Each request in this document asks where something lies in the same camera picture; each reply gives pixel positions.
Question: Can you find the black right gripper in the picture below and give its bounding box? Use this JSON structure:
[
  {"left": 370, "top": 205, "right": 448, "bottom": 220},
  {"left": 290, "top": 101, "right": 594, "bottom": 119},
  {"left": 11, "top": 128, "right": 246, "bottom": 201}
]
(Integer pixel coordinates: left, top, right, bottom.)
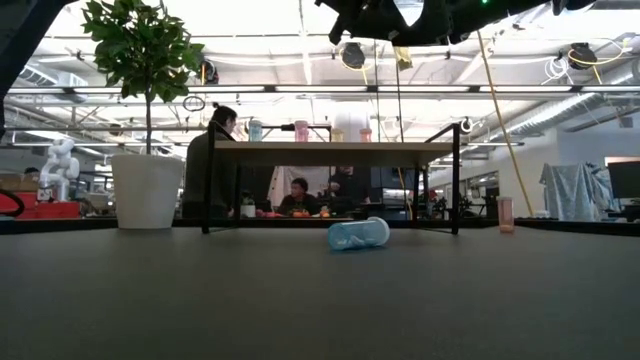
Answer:
[{"left": 314, "top": 0, "right": 454, "bottom": 47}]

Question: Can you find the long ceiling light strip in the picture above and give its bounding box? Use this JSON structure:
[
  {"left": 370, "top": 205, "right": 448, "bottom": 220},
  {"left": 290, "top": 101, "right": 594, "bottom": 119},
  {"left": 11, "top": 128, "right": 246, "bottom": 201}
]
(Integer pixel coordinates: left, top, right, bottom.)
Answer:
[{"left": 0, "top": 84, "right": 640, "bottom": 97}]

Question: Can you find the person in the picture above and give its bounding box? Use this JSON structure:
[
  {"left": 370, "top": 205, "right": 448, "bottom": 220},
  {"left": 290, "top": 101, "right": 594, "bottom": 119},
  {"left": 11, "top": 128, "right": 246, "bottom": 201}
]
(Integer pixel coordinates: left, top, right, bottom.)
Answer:
[
  {"left": 180, "top": 102, "right": 239, "bottom": 220},
  {"left": 277, "top": 176, "right": 322, "bottom": 217},
  {"left": 328, "top": 167, "right": 372, "bottom": 206}
]

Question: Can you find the white hanging cloth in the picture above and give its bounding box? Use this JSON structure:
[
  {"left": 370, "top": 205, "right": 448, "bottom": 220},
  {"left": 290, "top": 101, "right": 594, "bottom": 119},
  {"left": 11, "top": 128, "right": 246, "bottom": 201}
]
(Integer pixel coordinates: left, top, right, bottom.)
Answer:
[{"left": 267, "top": 166, "right": 334, "bottom": 209}]

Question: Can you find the grey cloth cover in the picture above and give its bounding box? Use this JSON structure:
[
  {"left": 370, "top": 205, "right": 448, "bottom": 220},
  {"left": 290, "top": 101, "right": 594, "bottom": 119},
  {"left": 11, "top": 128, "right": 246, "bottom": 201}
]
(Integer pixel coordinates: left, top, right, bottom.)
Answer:
[{"left": 538, "top": 161, "right": 617, "bottom": 223}]

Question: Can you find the green leafy plant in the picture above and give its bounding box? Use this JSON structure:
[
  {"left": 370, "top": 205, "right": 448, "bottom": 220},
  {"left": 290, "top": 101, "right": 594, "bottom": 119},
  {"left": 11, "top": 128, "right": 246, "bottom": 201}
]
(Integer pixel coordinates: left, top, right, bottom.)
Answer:
[{"left": 81, "top": 0, "right": 205, "bottom": 156}]

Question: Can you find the black monitor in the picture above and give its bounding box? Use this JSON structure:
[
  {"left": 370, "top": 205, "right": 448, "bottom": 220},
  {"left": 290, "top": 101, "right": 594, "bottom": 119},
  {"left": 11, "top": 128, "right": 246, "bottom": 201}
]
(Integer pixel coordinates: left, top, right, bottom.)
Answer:
[{"left": 607, "top": 158, "right": 640, "bottom": 201}]

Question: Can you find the white plant pot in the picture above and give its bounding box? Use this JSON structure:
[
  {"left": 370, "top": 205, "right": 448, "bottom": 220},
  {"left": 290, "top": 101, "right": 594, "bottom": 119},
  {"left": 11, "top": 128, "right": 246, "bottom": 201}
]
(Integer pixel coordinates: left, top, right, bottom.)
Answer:
[{"left": 110, "top": 153, "right": 185, "bottom": 230}]

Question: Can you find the white humanoid robot figure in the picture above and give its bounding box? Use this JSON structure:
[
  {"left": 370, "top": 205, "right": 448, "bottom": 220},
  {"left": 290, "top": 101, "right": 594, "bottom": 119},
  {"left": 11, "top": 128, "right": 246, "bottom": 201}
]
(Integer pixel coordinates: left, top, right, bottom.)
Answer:
[{"left": 38, "top": 138, "right": 81, "bottom": 204}]

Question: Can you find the red box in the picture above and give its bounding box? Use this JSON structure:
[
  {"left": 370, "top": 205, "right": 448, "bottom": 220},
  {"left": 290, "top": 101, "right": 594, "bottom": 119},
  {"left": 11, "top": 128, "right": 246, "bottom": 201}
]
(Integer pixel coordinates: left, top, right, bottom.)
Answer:
[{"left": 0, "top": 192, "right": 81, "bottom": 221}]

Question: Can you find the black ceiling cable reel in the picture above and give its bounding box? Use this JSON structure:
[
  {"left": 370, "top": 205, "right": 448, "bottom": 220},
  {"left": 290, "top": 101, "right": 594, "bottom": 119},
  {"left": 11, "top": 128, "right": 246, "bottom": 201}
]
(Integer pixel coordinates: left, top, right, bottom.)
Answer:
[
  {"left": 567, "top": 42, "right": 599, "bottom": 71},
  {"left": 199, "top": 59, "right": 221, "bottom": 86},
  {"left": 341, "top": 42, "right": 367, "bottom": 71}
]

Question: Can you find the yellow hanging cable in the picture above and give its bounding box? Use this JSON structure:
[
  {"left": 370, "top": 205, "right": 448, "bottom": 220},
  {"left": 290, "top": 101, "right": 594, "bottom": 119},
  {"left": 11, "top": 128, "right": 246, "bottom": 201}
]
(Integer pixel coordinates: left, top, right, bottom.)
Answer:
[{"left": 469, "top": 27, "right": 536, "bottom": 219}]

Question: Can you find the wooden shelf black frame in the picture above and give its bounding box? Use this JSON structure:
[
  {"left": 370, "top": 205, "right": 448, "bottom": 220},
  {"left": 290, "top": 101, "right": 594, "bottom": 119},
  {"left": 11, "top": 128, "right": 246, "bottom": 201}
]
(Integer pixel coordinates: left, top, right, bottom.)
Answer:
[{"left": 199, "top": 121, "right": 461, "bottom": 236}]

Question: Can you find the silver ventilation duct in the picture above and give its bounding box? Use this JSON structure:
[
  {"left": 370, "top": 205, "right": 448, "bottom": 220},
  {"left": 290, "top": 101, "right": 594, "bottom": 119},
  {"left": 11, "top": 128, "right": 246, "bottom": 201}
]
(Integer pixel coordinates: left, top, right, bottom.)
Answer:
[{"left": 492, "top": 92, "right": 640, "bottom": 144}]

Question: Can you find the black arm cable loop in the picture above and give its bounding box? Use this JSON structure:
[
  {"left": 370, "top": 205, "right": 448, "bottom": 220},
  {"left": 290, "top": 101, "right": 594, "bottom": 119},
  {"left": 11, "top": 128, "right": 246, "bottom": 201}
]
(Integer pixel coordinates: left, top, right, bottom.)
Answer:
[{"left": 0, "top": 189, "right": 26, "bottom": 219}]

